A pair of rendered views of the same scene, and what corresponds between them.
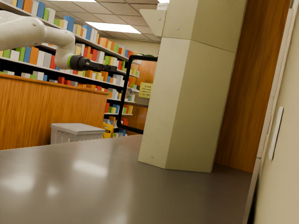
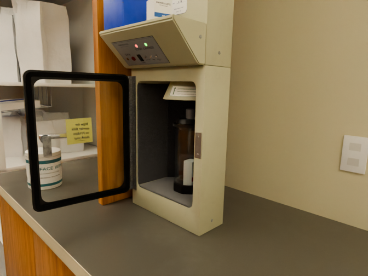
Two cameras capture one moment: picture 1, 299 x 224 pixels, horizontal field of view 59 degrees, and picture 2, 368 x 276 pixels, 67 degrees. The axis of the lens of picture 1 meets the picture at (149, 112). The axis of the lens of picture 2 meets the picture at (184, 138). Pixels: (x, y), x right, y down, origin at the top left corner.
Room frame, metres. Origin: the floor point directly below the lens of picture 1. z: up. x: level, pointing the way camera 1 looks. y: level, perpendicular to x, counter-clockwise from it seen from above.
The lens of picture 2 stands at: (0.78, 0.70, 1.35)
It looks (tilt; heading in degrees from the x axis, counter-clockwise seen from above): 10 degrees down; 291
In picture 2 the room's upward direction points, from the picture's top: 1 degrees clockwise
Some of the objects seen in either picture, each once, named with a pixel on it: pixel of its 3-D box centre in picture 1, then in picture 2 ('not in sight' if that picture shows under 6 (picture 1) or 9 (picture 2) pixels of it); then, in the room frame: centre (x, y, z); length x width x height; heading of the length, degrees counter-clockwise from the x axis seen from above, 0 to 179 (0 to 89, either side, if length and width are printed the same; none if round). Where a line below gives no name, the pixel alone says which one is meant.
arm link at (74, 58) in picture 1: (78, 62); not in sight; (1.61, 0.47, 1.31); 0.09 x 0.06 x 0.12; 157
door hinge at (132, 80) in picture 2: not in sight; (132, 134); (1.28, -0.11, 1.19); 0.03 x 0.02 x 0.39; 157
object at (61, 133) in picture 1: (77, 139); not in sight; (3.33, 0.83, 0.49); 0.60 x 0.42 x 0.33; 157
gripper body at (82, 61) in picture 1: (88, 64); not in sight; (1.58, 0.41, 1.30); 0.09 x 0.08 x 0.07; 67
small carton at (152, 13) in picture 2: (164, 12); (159, 12); (1.12, 0.02, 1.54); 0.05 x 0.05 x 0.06; 50
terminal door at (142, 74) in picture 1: (146, 95); (84, 139); (1.37, 0.03, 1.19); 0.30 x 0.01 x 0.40; 59
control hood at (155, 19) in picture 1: (164, 34); (147, 46); (1.16, 0.00, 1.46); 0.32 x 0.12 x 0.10; 157
